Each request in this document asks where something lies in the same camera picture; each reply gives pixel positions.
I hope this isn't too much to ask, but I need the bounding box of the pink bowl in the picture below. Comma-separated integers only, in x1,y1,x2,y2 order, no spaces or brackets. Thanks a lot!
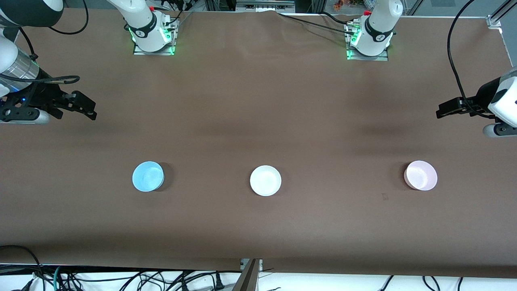
404,160,438,191

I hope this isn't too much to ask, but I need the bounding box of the blue bowl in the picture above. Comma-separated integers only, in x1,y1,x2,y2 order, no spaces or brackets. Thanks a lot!
132,161,165,192

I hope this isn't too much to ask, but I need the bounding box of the white bowl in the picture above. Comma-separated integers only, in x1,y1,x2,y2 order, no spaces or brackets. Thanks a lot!
250,165,282,197

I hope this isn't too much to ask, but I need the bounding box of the brown table cover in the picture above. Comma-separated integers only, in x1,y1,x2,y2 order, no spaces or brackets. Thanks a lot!
0,8,517,279

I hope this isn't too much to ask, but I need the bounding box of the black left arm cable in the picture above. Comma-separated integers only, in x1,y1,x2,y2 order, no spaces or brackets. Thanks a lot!
447,0,498,119

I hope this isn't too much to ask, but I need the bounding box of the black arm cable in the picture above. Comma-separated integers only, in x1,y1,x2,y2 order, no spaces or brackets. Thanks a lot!
18,0,89,61
447,0,498,119

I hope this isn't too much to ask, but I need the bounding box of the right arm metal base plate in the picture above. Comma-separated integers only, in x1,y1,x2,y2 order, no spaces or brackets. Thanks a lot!
132,18,176,56

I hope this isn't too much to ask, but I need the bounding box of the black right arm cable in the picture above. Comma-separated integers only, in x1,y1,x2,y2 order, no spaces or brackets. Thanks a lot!
18,0,89,61

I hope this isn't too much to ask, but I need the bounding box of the aluminium frame corner bracket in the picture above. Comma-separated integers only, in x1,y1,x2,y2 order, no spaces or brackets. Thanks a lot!
486,0,517,29

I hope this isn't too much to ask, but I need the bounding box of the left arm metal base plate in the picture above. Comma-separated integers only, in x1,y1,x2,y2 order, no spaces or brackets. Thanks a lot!
346,22,389,61

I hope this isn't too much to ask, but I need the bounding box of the black looped floor cable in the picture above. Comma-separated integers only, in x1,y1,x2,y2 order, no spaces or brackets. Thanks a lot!
0,245,44,280

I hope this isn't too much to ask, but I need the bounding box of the long black base cable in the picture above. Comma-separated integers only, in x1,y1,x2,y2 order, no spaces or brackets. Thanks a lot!
278,13,357,36

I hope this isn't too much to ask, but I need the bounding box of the metal post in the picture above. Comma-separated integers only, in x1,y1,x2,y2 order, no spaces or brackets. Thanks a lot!
231,259,263,291

